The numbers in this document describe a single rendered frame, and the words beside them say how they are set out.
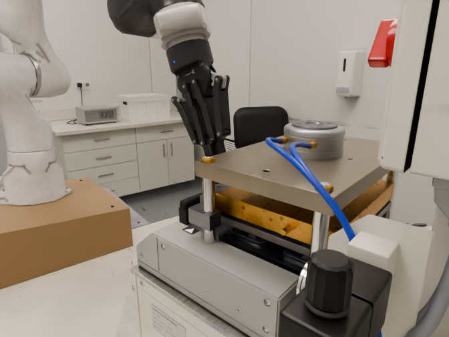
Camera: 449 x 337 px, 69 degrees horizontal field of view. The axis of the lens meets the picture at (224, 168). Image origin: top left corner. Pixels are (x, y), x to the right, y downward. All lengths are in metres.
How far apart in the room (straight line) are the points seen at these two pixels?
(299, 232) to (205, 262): 0.12
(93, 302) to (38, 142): 0.45
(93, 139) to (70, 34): 1.02
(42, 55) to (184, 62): 0.54
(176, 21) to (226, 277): 0.36
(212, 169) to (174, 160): 2.86
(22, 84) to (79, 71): 2.47
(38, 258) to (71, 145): 2.04
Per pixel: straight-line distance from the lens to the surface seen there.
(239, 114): 2.34
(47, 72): 1.01
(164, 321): 0.53
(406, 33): 0.25
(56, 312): 0.79
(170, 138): 3.18
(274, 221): 0.39
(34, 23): 1.00
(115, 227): 0.92
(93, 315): 0.76
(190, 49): 0.56
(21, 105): 0.97
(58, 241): 0.89
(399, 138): 0.25
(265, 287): 0.37
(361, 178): 0.37
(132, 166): 3.07
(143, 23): 0.64
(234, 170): 0.37
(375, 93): 2.11
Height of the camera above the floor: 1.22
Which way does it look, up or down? 17 degrees down
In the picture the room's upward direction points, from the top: straight up
